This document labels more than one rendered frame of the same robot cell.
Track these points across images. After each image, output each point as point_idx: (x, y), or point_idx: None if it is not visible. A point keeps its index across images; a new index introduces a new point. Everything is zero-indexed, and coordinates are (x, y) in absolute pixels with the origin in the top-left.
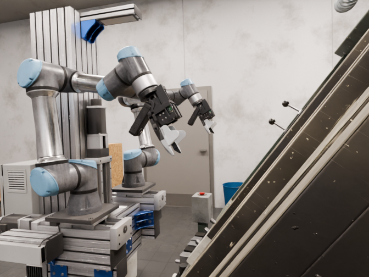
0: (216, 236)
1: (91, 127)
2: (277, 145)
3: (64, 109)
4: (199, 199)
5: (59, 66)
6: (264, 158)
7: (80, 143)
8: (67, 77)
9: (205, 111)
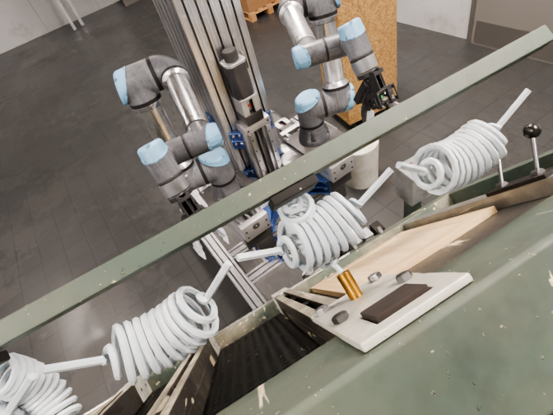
0: (189, 355)
1: (231, 90)
2: (291, 302)
3: (196, 71)
4: (402, 175)
5: (146, 69)
6: (509, 173)
7: (225, 109)
8: (160, 80)
9: (370, 96)
